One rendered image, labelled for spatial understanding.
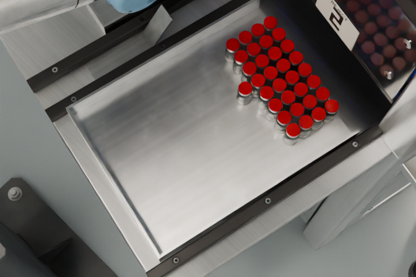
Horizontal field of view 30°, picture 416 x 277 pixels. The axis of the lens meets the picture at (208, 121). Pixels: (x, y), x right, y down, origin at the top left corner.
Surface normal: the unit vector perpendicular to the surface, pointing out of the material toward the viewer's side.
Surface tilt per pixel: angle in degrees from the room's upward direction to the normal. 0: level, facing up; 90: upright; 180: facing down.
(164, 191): 0
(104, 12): 0
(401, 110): 90
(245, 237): 0
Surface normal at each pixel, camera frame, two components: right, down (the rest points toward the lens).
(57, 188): 0.01, -0.31
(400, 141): -0.84, 0.52
